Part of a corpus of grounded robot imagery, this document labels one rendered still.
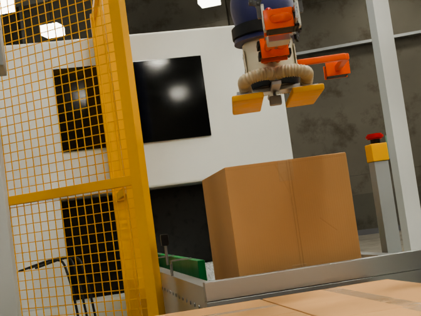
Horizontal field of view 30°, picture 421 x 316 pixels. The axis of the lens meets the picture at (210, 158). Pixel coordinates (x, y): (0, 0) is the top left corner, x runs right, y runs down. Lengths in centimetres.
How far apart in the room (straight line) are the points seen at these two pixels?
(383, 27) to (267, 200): 344
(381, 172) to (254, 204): 80
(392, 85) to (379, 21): 47
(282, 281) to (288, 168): 36
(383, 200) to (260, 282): 89
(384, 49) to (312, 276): 348
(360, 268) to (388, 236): 66
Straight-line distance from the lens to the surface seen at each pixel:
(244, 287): 239
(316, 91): 249
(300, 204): 251
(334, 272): 247
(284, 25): 202
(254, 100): 247
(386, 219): 314
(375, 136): 314
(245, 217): 247
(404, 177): 566
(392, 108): 569
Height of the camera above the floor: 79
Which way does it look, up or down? 4 degrees up
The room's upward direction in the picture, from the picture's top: 8 degrees counter-clockwise
